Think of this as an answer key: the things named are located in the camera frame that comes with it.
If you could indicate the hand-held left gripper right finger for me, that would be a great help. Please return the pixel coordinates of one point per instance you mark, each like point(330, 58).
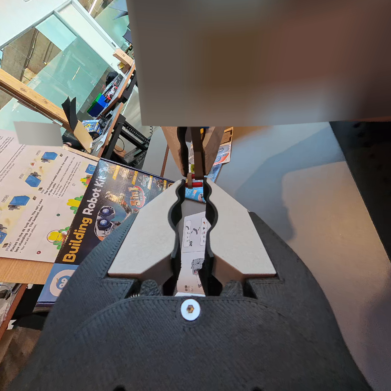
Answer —
point(241, 241)

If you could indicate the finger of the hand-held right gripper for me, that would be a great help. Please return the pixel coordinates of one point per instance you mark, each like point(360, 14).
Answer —
point(172, 146)
point(213, 146)

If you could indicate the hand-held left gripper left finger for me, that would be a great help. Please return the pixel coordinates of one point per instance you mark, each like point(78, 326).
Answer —
point(146, 238)

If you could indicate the tan round building piece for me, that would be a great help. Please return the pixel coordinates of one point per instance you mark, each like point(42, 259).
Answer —
point(189, 180)

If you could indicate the red building pin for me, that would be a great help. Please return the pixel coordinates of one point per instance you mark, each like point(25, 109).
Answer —
point(198, 184)

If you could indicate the colourful printed leaflet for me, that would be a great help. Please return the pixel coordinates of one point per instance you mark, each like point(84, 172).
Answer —
point(224, 152)

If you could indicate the thin brown rod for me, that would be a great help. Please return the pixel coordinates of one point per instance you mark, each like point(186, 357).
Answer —
point(165, 160)

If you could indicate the white instruction booklet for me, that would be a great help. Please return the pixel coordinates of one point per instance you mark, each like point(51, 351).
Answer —
point(193, 232)

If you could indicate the small blue kit box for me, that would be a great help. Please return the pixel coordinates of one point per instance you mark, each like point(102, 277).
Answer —
point(195, 193)

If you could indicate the dark blue robot kit box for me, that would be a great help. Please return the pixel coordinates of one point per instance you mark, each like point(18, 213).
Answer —
point(91, 213)

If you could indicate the red and black toy car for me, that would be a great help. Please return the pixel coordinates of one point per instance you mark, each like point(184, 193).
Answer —
point(111, 90)

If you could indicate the small blue toy box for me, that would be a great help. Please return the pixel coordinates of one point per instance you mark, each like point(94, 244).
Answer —
point(91, 125)

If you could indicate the blue and green box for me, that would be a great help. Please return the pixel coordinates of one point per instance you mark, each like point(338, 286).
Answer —
point(97, 107)

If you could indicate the small cardboard box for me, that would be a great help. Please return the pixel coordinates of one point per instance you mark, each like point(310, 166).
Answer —
point(120, 56)

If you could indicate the large printed instruction sheet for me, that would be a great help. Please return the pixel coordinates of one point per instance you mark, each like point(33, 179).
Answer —
point(30, 198)

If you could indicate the wooden beam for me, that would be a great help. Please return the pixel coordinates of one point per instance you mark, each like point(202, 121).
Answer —
point(30, 94)

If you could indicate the wooden desk with black frame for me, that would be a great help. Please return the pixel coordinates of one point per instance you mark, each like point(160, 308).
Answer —
point(116, 117)

